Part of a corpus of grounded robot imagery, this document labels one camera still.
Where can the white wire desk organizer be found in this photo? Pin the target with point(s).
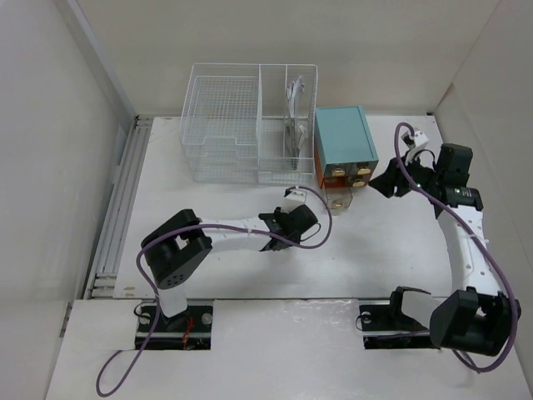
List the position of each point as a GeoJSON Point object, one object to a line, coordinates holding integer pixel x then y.
{"type": "Point", "coordinates": [233, 123]}

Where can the teal orange drawer box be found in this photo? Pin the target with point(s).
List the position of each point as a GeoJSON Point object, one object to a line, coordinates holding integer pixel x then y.
{"type": "Point", "coordinates": [345, 153]}

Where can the aluminium rail frame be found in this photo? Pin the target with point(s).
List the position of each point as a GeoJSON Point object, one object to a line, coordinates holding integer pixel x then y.
{"type": "Point", "coordinates": [103, 269]}

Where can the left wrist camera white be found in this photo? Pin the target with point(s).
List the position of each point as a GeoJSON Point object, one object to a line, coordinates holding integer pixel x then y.
{"type": "Point", "coordinates": [293, 198]}

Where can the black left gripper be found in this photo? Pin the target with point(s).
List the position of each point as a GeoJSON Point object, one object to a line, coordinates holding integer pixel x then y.
{"type": "Point", "coordinates": [278, 213]}

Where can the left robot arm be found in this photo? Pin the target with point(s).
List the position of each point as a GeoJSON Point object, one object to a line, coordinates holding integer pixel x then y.
{"type": "Point", "coordinates": [175, 250]}

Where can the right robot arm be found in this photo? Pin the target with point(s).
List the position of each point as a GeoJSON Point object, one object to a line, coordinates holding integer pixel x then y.
{"type": "Point", "coordinates": [479, 316]}

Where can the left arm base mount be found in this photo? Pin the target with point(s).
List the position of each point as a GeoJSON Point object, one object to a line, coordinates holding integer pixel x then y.
{"type": "Point", "coordinates": [188, 331]}

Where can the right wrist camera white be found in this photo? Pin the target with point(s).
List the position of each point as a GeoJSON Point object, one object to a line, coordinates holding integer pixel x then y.
{"type": "Point", "coordinates": [416, 142]}

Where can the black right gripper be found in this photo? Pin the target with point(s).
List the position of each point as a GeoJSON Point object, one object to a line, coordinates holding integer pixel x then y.
{"type": "Point", "coordinates": [393, 176]}

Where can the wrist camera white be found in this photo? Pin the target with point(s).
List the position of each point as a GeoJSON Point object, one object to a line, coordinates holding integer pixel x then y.
{"type": "Point", "coordinates": [416, 142]}
{"type": "Point", "coordinates": [293, 198]}

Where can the grey spiral setup guide booklet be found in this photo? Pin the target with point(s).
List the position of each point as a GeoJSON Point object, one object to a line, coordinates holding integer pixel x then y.
{"type": "Point", "coordinates": [296, 136]}

